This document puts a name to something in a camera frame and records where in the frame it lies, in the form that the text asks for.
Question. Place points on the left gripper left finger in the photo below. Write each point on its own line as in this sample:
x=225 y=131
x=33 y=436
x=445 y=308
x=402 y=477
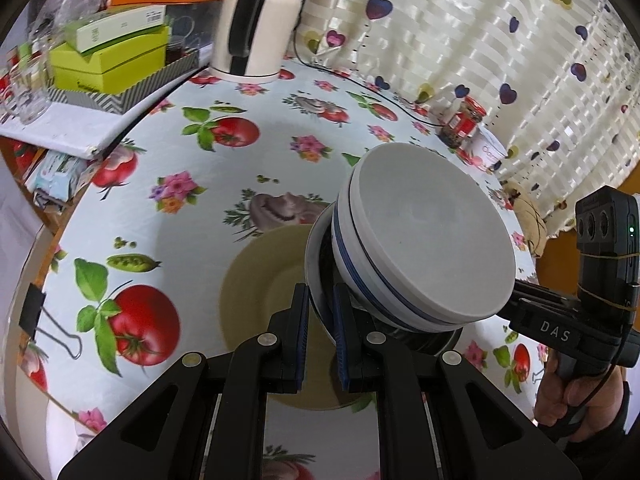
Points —
x=204 y=418

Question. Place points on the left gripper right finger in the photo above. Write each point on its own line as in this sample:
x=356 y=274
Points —
x=438 y=416

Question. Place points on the cream heart-pattern curtain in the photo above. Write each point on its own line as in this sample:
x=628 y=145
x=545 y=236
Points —
x=559 y=79

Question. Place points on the clear glass cup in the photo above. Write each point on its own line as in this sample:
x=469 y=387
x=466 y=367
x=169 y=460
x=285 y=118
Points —
x=26 y=95

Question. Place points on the electric kettle white black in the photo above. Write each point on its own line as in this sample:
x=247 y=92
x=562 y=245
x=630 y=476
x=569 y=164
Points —
x=251 y=39

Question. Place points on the person's right hand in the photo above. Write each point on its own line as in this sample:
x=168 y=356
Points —
x=605 y=410

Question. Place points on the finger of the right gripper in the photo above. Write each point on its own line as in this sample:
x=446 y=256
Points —
x=540 y=296

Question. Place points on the white flat box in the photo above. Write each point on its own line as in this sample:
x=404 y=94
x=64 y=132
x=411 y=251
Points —
x=114 y=23

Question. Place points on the beige plate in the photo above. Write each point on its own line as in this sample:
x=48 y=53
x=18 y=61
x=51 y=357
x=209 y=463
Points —
x=259 y=283

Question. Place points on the metal binder clip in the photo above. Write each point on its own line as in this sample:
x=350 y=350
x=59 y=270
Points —
x=35 y=319

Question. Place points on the red-lidded sauce jar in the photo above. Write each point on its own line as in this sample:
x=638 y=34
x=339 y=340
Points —
x=462 y=123

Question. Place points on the crumpled plastic bag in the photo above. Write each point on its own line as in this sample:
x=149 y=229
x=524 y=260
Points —
x=58 y=13

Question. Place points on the lime green box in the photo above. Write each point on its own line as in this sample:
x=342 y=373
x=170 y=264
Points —
x=115 y=67

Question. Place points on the white yogurt tub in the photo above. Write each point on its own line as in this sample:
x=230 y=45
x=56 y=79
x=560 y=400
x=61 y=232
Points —
x=484 y=149

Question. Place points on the white side shelf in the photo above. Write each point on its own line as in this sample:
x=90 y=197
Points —
x=73 y=130

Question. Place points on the floral vinyl tablecloth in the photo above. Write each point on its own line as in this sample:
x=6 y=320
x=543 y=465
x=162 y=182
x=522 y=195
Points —
x=139 y=267

